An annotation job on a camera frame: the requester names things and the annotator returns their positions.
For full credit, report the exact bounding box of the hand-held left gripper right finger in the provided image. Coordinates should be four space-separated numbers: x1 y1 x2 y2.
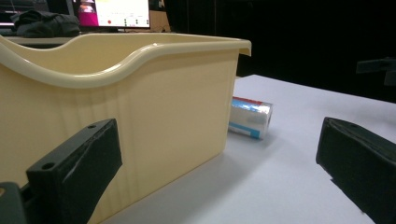
315 117 396 224

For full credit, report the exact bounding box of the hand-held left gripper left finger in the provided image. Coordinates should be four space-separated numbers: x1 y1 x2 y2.
25 118 123 224

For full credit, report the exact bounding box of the cream plastic basket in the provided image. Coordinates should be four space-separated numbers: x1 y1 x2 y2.
0 32 252 224

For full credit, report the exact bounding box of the white roll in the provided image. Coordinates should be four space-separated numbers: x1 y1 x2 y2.
228 95 275 140

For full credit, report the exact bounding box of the black metal stand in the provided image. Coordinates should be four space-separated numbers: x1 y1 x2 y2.
356 57 396 87

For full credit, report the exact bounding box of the grey desk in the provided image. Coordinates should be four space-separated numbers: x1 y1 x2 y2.
3 35 78 49

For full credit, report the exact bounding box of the dark cloth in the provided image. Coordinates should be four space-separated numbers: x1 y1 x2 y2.
9 9 81 39

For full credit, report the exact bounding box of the computer monitor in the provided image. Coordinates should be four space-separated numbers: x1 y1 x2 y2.
72 0 152 32

